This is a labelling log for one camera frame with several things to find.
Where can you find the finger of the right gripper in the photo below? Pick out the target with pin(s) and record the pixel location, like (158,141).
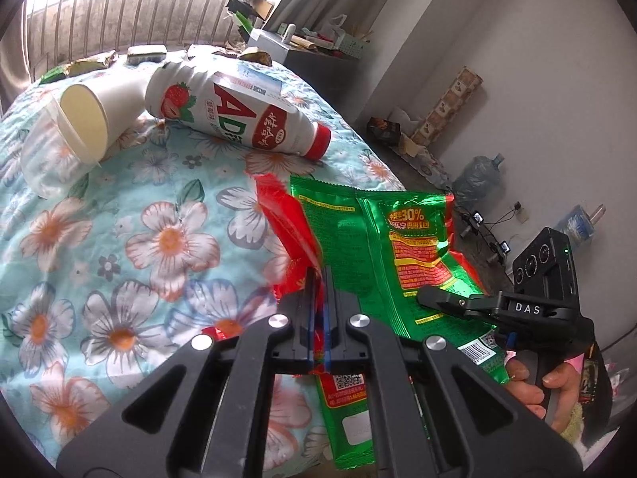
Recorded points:
(475,306)

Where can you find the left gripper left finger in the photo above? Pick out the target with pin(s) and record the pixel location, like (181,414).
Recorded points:
(296,352)

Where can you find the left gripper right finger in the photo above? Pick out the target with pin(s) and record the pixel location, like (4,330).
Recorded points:
(346,348)

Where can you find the red foil snack bag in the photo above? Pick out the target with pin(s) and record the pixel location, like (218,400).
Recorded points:
(288,228)

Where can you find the green foil snack bag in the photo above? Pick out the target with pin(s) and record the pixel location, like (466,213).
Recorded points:
(383,246)

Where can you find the white strawberry drink bottle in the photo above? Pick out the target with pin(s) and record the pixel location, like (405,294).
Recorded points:
(228,99)

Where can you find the clear plastic cup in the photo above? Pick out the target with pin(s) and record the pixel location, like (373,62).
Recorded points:
(54,158)

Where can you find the blue water jug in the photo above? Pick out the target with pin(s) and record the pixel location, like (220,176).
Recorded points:
(477,180)

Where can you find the floral blue tablecloth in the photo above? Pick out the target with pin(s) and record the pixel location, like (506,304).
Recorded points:
(163,238)

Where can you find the patterned long box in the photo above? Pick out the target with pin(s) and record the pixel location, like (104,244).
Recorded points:
(455,97)

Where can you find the dark grey cabinet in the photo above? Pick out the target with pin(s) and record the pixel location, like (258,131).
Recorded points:
(328,74)

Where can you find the white paper cup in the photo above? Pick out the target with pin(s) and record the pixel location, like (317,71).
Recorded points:
(99,110)

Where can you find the green wrapper far edge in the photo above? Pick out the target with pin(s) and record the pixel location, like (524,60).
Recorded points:
(53,75)

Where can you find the metal window railing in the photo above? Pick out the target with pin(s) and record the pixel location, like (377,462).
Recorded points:
(60,31)

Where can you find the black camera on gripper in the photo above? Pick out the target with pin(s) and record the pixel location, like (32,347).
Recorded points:
(546,268)

